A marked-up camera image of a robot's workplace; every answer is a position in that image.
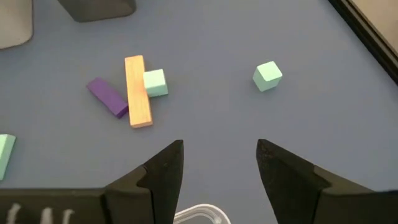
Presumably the mint green wooden cube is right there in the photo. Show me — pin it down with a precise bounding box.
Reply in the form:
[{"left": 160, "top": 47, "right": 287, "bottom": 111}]
[
  {"left": 142, "top": 68, "right": 169, "bottom": 98},
  {"left": 252, "top": 60, "right": 284, "bottom": 93}
]

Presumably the purple T-shaped block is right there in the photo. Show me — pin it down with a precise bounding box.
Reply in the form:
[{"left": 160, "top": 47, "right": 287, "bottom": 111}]
[{"left": 86, "top": 77, "right": 129, "bottom": 119}]

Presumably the dark grey translucent bin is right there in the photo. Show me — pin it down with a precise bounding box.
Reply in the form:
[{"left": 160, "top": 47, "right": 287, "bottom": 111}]
[{"left": 57, "top": 0, "right": 137, "bottom": 23}]

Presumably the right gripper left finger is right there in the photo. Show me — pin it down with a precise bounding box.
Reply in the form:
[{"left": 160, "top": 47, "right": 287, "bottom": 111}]
[{"left": 104, "top": 139, "right": 185, "bottom": 224}]

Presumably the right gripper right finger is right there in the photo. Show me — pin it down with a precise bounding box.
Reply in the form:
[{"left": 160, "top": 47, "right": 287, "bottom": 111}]
[{"left": 256, "top": 138, "right": 379, "bottom": 224}]

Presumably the long orange wooden block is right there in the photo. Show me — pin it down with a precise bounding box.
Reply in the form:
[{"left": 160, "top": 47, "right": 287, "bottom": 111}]
[{"left": 124, "top": 55, "right": 154, "bottom": 129}]

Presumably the mint green rectangular block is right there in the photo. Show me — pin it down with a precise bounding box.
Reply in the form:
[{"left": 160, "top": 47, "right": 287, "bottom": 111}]
[{"left": 0, "top": 133, "right": 17, "bottom": 181}]

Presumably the clear plastic bin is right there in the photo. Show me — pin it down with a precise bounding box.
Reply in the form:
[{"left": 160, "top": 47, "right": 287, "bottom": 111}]
[
  {"left": 172, "top": 203, "right": 232, "bottom": 224},
  {"left": 0, "top": 0, "right": 34, "bottom": 50}
]

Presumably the black table frame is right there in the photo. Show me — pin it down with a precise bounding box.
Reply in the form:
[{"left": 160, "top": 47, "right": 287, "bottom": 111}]
[{"left": 328, "top": 0, "right": 398, "bottom": 85}]

